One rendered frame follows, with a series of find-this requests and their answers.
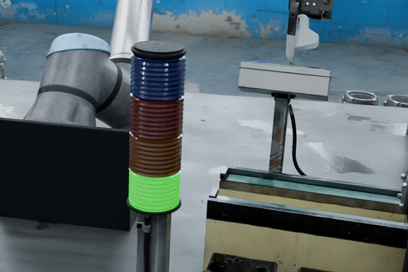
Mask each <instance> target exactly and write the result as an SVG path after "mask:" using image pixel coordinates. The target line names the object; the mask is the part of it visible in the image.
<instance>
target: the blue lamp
mask: <svg viewBox="0 0 408 272"><path fill-rule="evenodd" d="M185 58H186V54H184V55H183V56H181V57H180V58H175V59H149V58H142V57H139V56H137V55H135V54H134V53H133V52H131V90H130V92H131V94H132V95H134V96H136V97H138V98H141V99H144V100H152V101H167V100H174V99H177V98H180V97H181V96H183V95H184V94H185V92H184V89H185V87H184V85H185V70H186V69H185V66H186V64H185V62H186V59H185Z"/></svg>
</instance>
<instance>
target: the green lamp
mask: <svg viewBox="0 0 408 272"><path fill-rule="evenodd" d="M180 179H181V170H180V171H179V172H178V173H176V174H174V175H171V176H169V177H162V178H150V177H143V176H140V175H138V174H136V173H134V172H132V171H131V170H130V169H129V203H130V204H131V205H132V206H133V207H134V208H137V209H139V210H142V211H147V212H163V211H168V210H170V209H173V208H175V207H176V206H177V205H178V204H179V200H180Z"/></svg>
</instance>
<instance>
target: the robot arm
mask: <svg viewBox="0 0 408 272"><path fill-rule="evenodd" d="M332 8H333V0H289V5H288V10H289V17H288V30H287V44H286V56H287V58H288V61H289V63H290V64H293V60H294V53H295V52H296V51H300V50H307V49H314V48H316V47H317V46H318V45H319V35H318V34H317V33H315V32H314V31H312V30H310V29H309V18H311V20H317V21H321V20H322V19H327V20H331V18H332ZM153 10H154V0H117V5H116V9H115V17H114V25H113V29H112V37H111V42H110V46H109V45H108V43H107V42H105V41H103V40H102V39H100V38H98V37H96V36H92V35H88V34H83V33H68V34H65V35H61V36H59V37H57V38H56V39H55V40H54V41H53V43H52V45H51V47H50V50H49V53H48V54H47V56H46V58H47V61H46V65H45V67H44V71H43V74H42V78H41V82H40V85H39V89H38V93H37V96H36V100H35V102H34V104H33V105H32V107H31V108H30V109H29V111H28V112H27V114H26V115H25V117H24V118H23V120H35V121H46V122H53V123H65V124H77V125H84V126H97V125H96V119H95V118H97V119H98V120H100V121H102V122H103V123H105V124H107V125H108V126H110V127H111V128H115V129H127V130H129V129H130V119H131V118H130V110H131V109H130V106H131V104H130V101H131V99H130V97H131V95H130V90H131V52H132V51H131V47H132V46H133V45H134V44H135V43H137V42H140V41H150V36H151V26H152V16H153Z"/></svg>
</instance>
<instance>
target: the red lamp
mask: <svg viewBox="0 0 408 272"><path fill-rule="evenodd" d="M130 95H131V97H130V99H131V101H130V104H131V106H130V109H131V110H130V118H131V119H130V129H129V130H130V132H131V133H132V134H134V135H135V136H137V137H140V138H144V139H148V140H168V139H172V138H175V137H178V136H179V135H181V134H182V132H183V129H182V128H183V114H184V113H183V110H184V108H183V106H184V96H185V95H183V96H181V97H180V98H177V99H174V100H167V101H152V100H144V99H141V98H138V97H136V96H134V95H132V94H131V93H130Z"/></svg>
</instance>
